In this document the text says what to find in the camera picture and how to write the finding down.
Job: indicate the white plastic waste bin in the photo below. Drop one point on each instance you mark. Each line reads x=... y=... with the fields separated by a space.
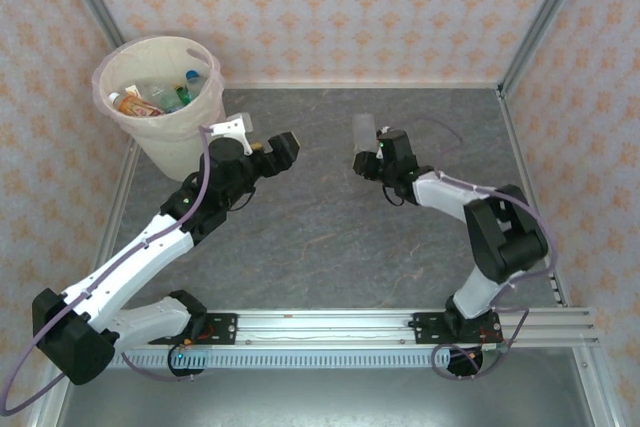
x=165 y=152

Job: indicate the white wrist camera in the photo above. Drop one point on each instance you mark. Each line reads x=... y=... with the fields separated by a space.
x=232 y=127
x=384 y=129

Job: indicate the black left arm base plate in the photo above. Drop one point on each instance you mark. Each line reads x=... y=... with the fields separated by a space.
x=225 y=329

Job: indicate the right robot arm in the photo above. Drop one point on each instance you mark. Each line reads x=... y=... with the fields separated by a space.
x=505 y=237

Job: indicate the green Sprite plastic bottle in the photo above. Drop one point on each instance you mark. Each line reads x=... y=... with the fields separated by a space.
x=182 y=97

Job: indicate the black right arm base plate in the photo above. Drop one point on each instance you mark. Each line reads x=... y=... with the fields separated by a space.
x=425 y=329

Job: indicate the red flower label bottle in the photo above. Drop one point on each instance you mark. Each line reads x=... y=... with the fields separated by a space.
x=192 y=76

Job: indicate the crushed clear bottle green cap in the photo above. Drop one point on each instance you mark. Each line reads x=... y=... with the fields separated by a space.
x=365 y=132

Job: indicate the orange red label bottle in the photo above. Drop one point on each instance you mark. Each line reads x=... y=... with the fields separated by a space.
x=140 y=107

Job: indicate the aluminium mounting rail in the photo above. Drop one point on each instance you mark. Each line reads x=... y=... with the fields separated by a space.
x=325 y=329

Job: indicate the grey metal panel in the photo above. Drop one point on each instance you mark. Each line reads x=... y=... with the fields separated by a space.
x=325 y=397

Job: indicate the pink plastic bin liner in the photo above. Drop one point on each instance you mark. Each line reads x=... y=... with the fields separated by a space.
x=215 y=97

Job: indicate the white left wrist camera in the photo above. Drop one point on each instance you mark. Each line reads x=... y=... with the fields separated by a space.
x=232 y=127

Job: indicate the aluminium table end rail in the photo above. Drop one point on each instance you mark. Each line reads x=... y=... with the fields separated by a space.
x=360 y=84

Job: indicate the aluminium table side rail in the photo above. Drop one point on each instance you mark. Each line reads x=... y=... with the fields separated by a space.
x=516 y=147
x=120 y=192

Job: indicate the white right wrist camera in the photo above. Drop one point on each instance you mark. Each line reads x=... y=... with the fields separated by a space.
x=384 y=129

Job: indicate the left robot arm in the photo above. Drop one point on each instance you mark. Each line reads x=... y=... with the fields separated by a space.
x=125 y=262

